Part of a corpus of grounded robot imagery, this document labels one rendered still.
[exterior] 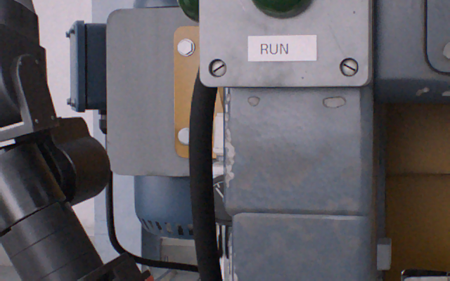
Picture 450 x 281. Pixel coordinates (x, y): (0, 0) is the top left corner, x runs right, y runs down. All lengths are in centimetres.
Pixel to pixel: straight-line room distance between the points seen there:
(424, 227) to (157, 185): 29
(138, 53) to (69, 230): 27
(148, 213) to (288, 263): 48
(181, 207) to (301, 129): 46
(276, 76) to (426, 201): 36
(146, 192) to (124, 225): 459
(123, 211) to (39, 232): 486
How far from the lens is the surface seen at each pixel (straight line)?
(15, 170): 64
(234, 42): 39
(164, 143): 85
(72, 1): 605
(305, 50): 39
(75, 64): 88
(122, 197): 548
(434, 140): 68
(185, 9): 41
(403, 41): 44
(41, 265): 64
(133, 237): 549
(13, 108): 63
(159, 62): 85
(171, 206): 89
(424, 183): 73
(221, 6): 39
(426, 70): 44
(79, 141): 72
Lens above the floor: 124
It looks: 3 degrees down
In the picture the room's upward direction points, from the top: straight up
